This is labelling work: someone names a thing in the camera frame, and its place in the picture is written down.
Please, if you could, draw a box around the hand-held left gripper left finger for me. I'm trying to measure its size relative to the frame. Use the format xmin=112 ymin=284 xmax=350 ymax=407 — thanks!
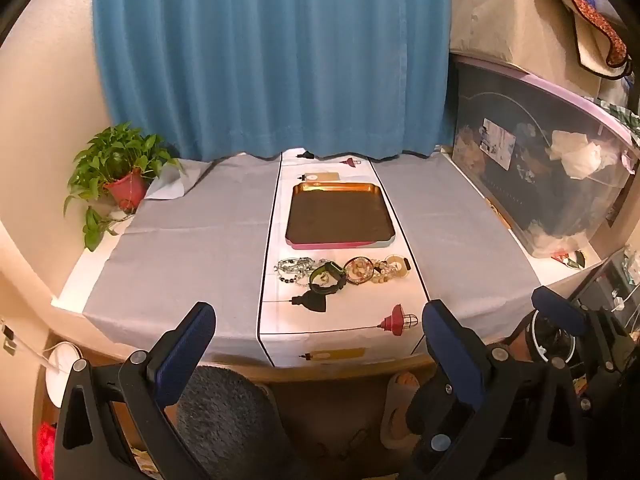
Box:
xmin=54 ymin=301 xmax=217 ymax=480

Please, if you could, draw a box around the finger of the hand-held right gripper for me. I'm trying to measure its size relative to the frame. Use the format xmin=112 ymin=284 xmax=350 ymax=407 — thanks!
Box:
xmin=531 ymin=287 xmax=618 ymax=378

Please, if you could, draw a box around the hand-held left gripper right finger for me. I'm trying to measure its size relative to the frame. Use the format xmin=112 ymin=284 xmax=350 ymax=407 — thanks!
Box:
xmin=400 ymin=299 xmax=583 ymax=480

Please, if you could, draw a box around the yellow bead bracelet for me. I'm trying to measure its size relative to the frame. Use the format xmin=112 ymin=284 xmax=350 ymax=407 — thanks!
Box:
xmin=370 ymin=259 xmax=401 ymax=285

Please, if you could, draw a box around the amber bangle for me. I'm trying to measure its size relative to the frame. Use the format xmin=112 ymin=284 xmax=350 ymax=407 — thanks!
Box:
xmin=344 ymin=256 xmax=375 ymax=286

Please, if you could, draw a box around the green black bangle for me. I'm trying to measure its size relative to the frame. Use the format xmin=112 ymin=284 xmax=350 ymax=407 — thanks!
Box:
xmin=307 ymin=260 xmax=348 ymax=295

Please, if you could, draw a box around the orange metal tray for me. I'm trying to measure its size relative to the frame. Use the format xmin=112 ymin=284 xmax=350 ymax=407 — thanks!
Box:
xmin=284 ymin=182 xmax=397 ymax=251

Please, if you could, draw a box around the black round object white rim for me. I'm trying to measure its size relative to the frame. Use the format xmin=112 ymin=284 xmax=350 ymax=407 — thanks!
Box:
xmin=527 ymin=307 xmax=576 ymax=366

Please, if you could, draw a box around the small red green packet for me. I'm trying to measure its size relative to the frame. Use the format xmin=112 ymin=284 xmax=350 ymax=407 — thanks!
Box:
xmin=552 ymin=251 xmax=586 ymax=270

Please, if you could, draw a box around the beige slipper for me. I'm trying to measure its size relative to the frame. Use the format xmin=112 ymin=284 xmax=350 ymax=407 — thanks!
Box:
xmin=380 ymin=372 xmax=426 ymax=451

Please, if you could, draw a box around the gold disc pendant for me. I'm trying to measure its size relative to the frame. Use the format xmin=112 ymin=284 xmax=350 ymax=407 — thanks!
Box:
xmin=385 ymin=255 xmax=412 ymax=278

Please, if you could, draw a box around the white lamp print table runner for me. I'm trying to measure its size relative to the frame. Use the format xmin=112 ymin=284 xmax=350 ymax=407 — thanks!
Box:
xmin=256 ymin=149 xmax=431 ymax=367

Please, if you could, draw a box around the grey tablecloth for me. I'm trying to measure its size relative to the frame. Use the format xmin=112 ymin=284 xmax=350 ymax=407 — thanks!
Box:
xmin=82 ymin=152 xmax=543 ymax=366

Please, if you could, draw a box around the white round disc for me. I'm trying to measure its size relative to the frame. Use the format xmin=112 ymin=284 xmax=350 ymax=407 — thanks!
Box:
xmin=47 ymin=341 xmax=83 ymax=406

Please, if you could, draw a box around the clear storage bin pink lid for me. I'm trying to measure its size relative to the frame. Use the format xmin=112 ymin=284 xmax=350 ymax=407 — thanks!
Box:
xmin=452 ymin=55 xmax=638 ymax=259

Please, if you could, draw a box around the white plastic bag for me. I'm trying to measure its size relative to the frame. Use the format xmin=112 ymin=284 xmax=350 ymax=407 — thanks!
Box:
xmin=547 ymin=130 xmax=626 ymax=181

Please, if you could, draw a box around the red fuzzy cloth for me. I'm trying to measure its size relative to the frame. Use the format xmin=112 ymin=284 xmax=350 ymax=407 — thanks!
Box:
xmin=36 ymin=422 xmax=57 ymax=480

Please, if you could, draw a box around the green checked cloth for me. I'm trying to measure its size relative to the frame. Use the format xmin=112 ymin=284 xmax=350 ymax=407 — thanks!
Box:
xmin=597 ymin=100 xmax=640 ymax=136

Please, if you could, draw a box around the green plant in red pot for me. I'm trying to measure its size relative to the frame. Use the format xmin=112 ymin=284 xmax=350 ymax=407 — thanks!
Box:
xmin=63 ymin=121 xmax=186 ymax=252

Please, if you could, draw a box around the beige bag patterned trim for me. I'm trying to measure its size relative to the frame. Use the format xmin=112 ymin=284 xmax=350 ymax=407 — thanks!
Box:
xmin=520 ymin=0 xmax=631 ymax=81

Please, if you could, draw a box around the beige fabric storage box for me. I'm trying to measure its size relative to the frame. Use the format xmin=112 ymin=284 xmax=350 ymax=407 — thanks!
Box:
xmin=448 ymin=0 xmax=626 ymax=78

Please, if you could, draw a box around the blue curtain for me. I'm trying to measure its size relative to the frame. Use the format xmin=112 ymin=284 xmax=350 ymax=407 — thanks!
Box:
xmin=92 ymin=0 xmax=463 ymax=163

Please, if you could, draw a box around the white cable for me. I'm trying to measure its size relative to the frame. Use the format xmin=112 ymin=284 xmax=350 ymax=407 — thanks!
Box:
xmin=10 ymin=337 xmax=61 ymax=376

